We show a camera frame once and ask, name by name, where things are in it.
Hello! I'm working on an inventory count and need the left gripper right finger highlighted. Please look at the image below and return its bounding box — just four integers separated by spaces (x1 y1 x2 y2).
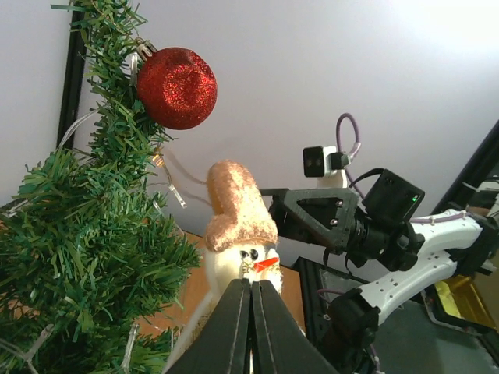
251 280 337 374

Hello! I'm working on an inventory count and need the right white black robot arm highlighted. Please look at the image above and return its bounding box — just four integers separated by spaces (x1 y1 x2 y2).
262 168 498 373

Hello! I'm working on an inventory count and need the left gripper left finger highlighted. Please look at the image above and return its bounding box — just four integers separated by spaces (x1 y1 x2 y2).
167 279 252 374

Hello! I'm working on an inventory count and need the snowman ornament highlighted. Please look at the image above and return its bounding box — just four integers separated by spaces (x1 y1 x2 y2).
162 160 282 373

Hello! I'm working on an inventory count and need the small green christmas tree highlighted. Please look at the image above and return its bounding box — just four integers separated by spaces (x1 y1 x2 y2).
0 0 202 374

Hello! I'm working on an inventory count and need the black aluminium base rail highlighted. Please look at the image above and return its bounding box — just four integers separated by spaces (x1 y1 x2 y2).
293 257 380 373

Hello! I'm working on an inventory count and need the red ball ornament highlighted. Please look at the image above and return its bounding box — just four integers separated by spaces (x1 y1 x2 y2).
136 40 218 130

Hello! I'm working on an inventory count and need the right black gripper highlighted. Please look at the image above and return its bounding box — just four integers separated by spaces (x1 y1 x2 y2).
260 188 389 257

